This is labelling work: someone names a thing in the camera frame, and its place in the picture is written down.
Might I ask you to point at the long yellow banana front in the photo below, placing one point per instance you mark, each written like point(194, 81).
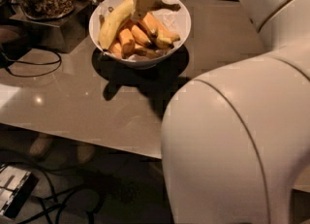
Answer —
point(159, 5)

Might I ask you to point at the long yellow banana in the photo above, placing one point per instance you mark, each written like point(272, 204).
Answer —
point(113, 22)
point(159, 5)

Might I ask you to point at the long yellow banana left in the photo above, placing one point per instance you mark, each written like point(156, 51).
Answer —
point(113, 22)

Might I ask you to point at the small orange banana centre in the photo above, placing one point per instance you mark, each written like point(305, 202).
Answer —
point(140, 37)

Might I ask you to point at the black silver box on floor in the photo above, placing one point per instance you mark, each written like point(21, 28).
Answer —
point(16, 186)

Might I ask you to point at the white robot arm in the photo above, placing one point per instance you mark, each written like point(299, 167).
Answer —
point(235, 139)

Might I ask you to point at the dark square pedestal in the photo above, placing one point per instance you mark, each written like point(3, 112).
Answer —
point(62, 34)

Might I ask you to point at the small orange banana lower left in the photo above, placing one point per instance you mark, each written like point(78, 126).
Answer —
point(127, 42)

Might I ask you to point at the small orange banana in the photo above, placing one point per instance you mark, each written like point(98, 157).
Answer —
point(140, 37)
point(127, 42)

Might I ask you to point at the white ceramic bowl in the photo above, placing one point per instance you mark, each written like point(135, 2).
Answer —
point(142, 63)

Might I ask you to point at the small banana bottom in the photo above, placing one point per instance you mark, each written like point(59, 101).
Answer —
point(148, 52)

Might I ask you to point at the small banana right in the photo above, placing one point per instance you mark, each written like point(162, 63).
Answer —
point(165, 38)

